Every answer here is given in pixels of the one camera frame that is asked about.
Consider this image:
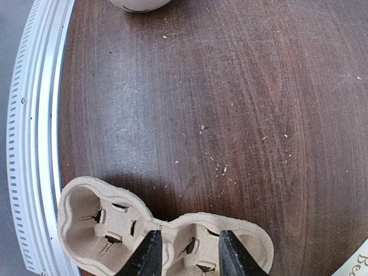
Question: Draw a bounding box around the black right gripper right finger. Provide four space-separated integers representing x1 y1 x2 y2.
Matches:
218 230 268 276

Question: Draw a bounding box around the aluminium front table rail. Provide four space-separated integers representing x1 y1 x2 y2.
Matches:
6 1 80 275

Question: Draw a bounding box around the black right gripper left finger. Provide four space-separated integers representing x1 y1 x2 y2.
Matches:
118 230 163 276

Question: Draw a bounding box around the white paper takeout bag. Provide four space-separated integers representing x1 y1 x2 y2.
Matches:
332 240 368 276

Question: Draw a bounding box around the white ceramic bowl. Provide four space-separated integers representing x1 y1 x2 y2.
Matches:
109 0 170 13

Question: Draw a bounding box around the brown pulp cup carrier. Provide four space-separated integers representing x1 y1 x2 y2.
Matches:
57 177 274 275

